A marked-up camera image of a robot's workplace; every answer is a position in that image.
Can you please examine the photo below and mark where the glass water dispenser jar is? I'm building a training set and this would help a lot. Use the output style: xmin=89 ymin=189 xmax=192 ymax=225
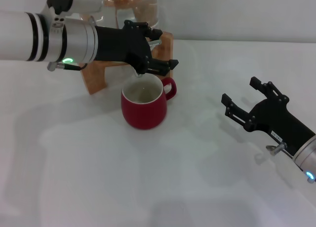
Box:
xmin=92 ymin=0 xmax=161 ymax=32

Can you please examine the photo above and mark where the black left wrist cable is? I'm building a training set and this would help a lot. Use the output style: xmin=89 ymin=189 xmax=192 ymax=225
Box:
xmin=56 ymin=62 xmax=89 ymax=71

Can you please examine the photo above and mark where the wooden dispenser stand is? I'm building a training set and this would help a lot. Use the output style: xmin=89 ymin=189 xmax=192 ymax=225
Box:
xmin=80 ymin=31 xmax=174 ymax=96

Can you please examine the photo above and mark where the chrome faucet with lever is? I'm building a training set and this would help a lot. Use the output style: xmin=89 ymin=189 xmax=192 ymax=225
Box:
xmin=134 ymin=38 xmax=163 ymax=79

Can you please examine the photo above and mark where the red ceramic cup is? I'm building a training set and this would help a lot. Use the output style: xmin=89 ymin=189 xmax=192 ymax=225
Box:
xmin=120 ymin=75 xmax=177 ymax=130

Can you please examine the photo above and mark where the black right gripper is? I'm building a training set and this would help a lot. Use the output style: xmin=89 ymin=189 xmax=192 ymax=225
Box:
xmin=221 ymin=76 xmax=316 ymax=158

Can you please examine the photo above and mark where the silver black wrist camera box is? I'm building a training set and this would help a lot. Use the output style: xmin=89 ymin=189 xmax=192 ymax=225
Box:
xmin=46 ymin=0 xmax=104 ymax=15

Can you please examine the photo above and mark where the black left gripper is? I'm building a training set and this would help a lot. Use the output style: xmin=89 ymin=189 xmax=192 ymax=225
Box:
xmin=94 ymin=20 xmax=180 ymax=76

